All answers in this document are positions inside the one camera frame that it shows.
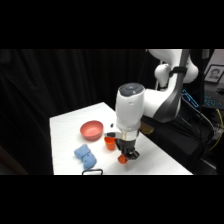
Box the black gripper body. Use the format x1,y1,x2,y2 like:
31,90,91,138
115,138,139,156

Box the red patterned ball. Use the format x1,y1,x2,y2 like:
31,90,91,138
117,154,130,165

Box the pink bowl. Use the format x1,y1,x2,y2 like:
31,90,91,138
79,120,105,141

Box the orange plastic cup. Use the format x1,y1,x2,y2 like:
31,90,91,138
104,135,117,151

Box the blue plush cloth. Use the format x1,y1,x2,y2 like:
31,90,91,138
73,143,98,170

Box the black draped robot stand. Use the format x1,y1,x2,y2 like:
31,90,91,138
141,99,224,175

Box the backlit keyboard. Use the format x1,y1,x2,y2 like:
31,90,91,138
203,92,224,108

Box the black curtain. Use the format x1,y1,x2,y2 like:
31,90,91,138
0,49,161,175

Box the framed portrait picture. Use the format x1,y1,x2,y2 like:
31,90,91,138
203,64,224,84

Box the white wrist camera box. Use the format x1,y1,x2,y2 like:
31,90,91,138
103,123,122,139

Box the tan wrist cable connector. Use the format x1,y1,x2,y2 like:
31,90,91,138
139,121,155,136

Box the black wire frame object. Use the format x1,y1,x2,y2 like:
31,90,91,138
81,168,104,176

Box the blue lit cable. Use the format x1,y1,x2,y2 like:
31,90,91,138
181,89,201,109

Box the yellow cable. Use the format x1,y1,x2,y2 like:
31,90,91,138
208,108,224,153

